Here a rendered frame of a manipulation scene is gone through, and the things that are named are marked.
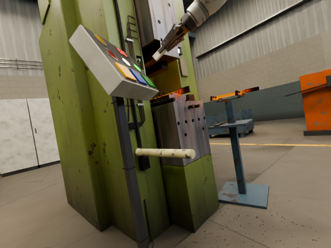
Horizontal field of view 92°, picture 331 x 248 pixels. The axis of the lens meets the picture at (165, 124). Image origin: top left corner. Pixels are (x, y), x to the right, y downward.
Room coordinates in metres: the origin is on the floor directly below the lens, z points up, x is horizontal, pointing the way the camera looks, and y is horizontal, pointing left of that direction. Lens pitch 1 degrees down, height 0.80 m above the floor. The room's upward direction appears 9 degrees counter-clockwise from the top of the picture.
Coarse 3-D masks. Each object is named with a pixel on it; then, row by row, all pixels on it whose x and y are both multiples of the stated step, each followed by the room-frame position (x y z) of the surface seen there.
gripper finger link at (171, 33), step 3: (174, 24) 0.69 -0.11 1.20; (177, 27) 0.69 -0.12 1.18; (171, 30) 0.71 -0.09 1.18; (174, 30) 0.70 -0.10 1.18; (177, 30) 0.70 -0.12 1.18; (168, 33) 0.72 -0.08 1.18; (171, 33) 0.71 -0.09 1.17; (174, 33) 0.71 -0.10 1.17; (165, 36) 0.73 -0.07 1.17; (168, 36) 0.72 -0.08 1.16; (171, 36) 0.71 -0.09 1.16; (165, 39) 0.73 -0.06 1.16; (168, 39) 0.72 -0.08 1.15; (162, 42) 0.74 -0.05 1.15; (165, 42) 0.73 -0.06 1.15; (168, 42) 0.74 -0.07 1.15; (165, 45) 0.74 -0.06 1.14
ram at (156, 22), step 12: (144, 0) 1.14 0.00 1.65; (156, 0) 1.17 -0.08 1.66; (168, 0) 1.28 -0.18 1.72; (144, 12) 1.15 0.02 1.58; (156, 12) 1.16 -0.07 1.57; (168, 12) 1.26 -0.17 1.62; (144, 24) 1.17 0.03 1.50; (156, 24) 1.14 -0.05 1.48; (168, 24) 1.24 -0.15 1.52; (144, 36) 1.18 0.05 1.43; (156, 36) 1.13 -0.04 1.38; (144, 48) 1.23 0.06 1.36
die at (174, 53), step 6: (150, 48) 1.22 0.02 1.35; (156, 48) 1.18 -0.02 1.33; (174, 48) 1.26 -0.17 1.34; (144, 54) 1.28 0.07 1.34; (150, 54) 1.23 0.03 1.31; (168, 54) 1.20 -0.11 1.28; (174, 54) 1.25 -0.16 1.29; (144, 60) 1.29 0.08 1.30; (150, 60) 1.24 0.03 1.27; (162, 60) 1.27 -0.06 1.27; (168, 60) 1.29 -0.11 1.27; (174, 60) 1.31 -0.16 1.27; (150, 66) 1.37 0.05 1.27
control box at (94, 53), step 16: (80, 32) 0.60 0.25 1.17; (80, 48) 0.60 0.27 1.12; (96, 48) 0.58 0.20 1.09; (112, 48) 0.72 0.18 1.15; (96, 64) 0.58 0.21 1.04; (112, 64) 0.57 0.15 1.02; (112, 80) 0.56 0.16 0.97; (128, 80) 0.59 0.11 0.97; (128, 96) 0.68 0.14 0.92; (144, 96) 0.80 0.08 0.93
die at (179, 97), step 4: (176, 92) 1.22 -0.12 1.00; (164, 96) 1.18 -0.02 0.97; (168, 96) 1.15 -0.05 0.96; (172, 96) 1.18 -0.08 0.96; (176, 96) 1.21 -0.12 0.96; (180, 96) 1.24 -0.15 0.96; (184, 96) 1.28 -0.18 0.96; (152, 100) 1.28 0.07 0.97; (156, 100) 1.25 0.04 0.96; (160, 100) 1.22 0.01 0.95; (176, 100) 1.20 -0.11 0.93; (180, 100) 1.24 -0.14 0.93; (184, 100) 1.27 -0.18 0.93
